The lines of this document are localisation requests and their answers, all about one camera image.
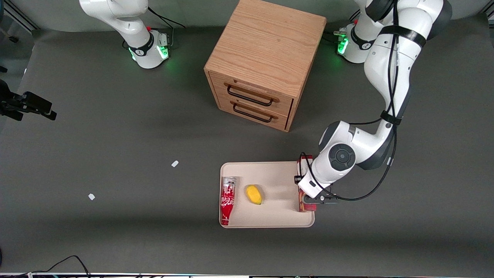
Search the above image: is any red cookie box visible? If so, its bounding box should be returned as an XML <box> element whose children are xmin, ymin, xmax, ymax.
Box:
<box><xmin>296</xmin><ymin>154</ymin><xmax>318</xmax><ymax>213</ymax></box>

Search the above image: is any beige plastic tray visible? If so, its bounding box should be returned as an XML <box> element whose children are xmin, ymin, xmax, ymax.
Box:
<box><xmin>219</xmin><ymin>161</ymin><xmax>315</xmax><ymax>228</ymax></box>

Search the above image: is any yellow fruit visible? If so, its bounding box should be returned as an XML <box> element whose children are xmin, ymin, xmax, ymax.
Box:
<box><xmin>246</xmin><ymin>185</ymin><xmax>263</xmax><ymax>205</ymax></box>

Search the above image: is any red soda can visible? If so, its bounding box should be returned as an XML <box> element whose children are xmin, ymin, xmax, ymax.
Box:
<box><xmin>220</xmin><ymin>176</ymin><xmax>237</xmax><ymax>226</ymax></box>

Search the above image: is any wooden drawer cabinet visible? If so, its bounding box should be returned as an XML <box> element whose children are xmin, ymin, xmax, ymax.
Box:
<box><xmin>204</xmin><ymin>0</ymin><xmax>327</xmax><ymax>132</ymax></box>

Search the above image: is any wooden drawer with long handle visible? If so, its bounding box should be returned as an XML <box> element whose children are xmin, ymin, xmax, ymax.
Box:
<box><xmin>211</xmin><ymin>73</ymin><xmax>294</xmax><ymax>116</ymax></box>

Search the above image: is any long black drawer handle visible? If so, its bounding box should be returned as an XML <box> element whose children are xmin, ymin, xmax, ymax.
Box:
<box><xmin>227</xmin><ymin>84</ymin><xmax>279</xmax><ymax>107</ymax></box>

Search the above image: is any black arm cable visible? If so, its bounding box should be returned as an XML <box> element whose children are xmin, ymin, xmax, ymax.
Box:
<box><xmin>299</xmin><ymin>0</ymin><xmax>400</xmax><ymax>202</ymax></box>

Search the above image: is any black left base cable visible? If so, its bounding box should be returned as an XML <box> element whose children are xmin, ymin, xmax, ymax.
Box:
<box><xmin>323</xmin><ymin>11</ymin><xmax>361</xmax><ymax>44</ymax></box>

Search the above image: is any black base cable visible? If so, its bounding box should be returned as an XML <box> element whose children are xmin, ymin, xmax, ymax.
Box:
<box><xmin>148</xmin><ymin>7</ymin><xmax>186</xmax><ymax>49</ymax></box>
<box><xmin>323</xmin><ymin>11</ymin><xmax>361</xmax><ymax>44</ymax></box>

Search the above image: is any black right base cable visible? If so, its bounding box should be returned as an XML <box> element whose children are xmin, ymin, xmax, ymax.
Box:
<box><xmin>148</xmin><ymin>7</ymin><xmax>186</xmax><ymax>49</ymax></box>

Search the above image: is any thin black table cable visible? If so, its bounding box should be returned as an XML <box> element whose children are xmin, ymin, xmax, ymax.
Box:
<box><xmin>23</xmin><ymin>255</ymin><xmax>91</xmax><ymax>276</ymax></box>

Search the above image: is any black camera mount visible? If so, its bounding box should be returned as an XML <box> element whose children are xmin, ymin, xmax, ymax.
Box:
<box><xmin>0</xmin><ymin>79</ymin><xmax>57</xmax><ymax>121</ymax></box>

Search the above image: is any aluminium frame rail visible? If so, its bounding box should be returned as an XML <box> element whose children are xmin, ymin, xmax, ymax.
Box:
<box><xmin>0</xmin><ymin>0</ymin><xmax>39</xmax><ymax>31</ymax></box>

